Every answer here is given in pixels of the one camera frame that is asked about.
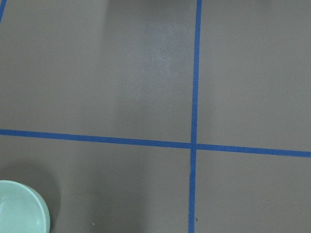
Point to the green bowl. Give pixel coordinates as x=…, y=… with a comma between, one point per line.
x=22, y=209

